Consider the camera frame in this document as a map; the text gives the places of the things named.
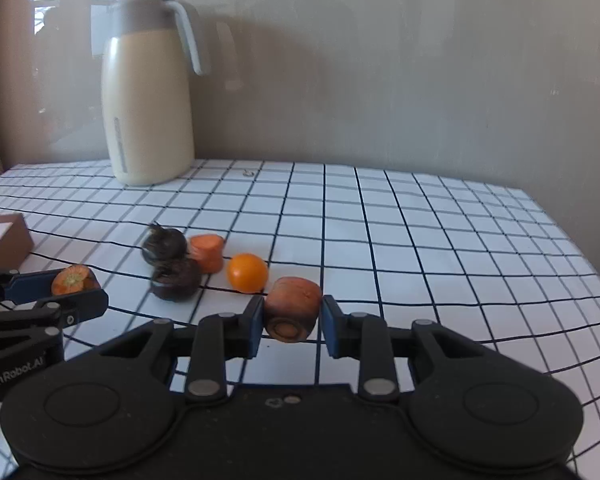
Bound small orange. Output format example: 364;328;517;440
227;253;270;294

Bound white black checked tablecloth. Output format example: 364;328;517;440
0;159;600;480

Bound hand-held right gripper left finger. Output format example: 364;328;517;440
97;294;267;403

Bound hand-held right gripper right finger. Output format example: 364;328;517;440
321;294;488;404

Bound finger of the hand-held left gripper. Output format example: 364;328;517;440
0;261;56;308
0;287;109;343

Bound cream thermos jug grey lid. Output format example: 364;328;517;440
101;0;212;187

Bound brown carrot chunk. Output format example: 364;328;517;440
263;276;324;343
51;264;102;297

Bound brown cardboard box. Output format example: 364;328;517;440
0;213;35;270

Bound dark purple mangosteen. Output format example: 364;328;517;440
141;223;188;266
150;257;202;303

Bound orange carrot chunk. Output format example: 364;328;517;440
187;234;226;275

